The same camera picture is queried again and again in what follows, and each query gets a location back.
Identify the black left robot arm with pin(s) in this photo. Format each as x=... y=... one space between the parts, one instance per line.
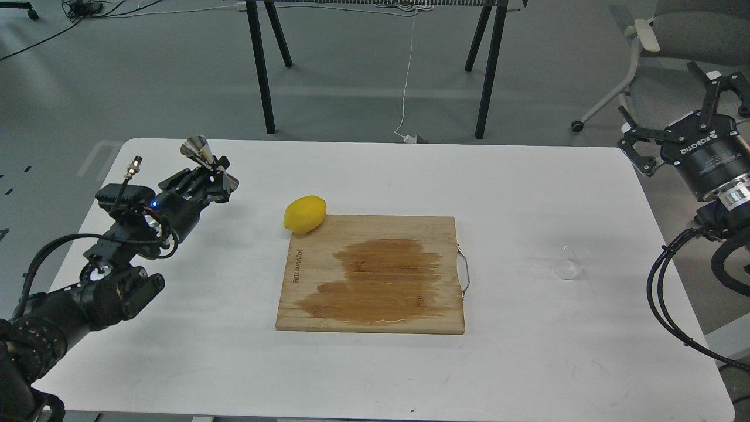
x=110 y=289

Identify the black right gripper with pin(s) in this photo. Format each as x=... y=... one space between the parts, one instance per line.
x=709 y=158

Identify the wooden cutting board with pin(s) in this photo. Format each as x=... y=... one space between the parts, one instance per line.
x=374 y=274

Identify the clear plastic measuring cup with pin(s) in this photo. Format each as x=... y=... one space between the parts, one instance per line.
x=571 y=262

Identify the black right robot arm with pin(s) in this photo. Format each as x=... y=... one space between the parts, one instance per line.
x=723 y=219

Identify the grey office chair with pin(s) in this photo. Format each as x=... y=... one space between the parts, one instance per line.
x=714 y=32

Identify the yellow lemon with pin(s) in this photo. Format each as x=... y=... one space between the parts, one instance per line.
x=305 y=214

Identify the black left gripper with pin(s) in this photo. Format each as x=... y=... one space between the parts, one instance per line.
x=185 y=194

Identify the steel double jigger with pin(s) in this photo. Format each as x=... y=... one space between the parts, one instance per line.
x=197 y=148

